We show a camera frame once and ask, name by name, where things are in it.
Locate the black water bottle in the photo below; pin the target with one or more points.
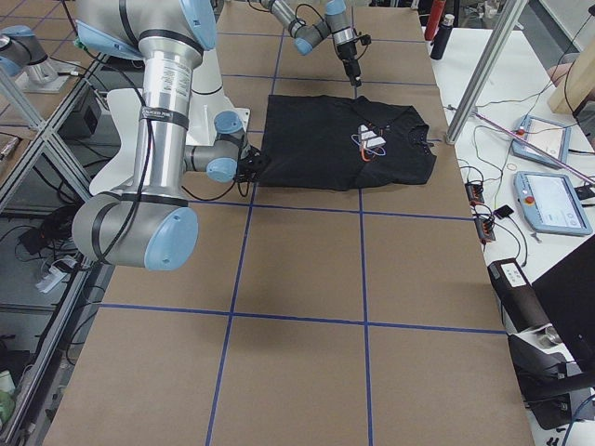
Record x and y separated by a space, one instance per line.
442 37

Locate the teach pendant tablet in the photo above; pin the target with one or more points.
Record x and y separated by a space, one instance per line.
548 136
550 205

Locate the small electronics board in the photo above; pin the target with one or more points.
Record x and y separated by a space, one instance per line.
474 192

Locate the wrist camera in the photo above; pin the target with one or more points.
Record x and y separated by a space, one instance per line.
364 39
257 158

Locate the aluminium frame post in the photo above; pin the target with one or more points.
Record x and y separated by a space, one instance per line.
494 46

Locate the near teach pendant tablet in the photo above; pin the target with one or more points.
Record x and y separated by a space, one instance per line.
550 205

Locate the black printed t-shirt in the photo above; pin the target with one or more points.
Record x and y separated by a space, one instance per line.
333 143

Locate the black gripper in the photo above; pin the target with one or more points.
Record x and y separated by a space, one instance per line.
251 163
347 53

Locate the black power adapter floor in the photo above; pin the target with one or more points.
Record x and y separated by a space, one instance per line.
34 240

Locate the far teach pendant tablet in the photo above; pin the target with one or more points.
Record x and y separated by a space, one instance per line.
548 136

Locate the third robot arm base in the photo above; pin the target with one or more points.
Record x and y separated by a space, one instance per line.
23 58

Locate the red water bottle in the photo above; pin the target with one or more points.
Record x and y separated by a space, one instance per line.
436 11

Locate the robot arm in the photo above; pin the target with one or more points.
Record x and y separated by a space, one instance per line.
146 221
334 24

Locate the black box with label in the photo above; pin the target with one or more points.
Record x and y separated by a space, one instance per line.
516 294

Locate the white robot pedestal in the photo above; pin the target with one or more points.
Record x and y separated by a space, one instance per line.
208 99

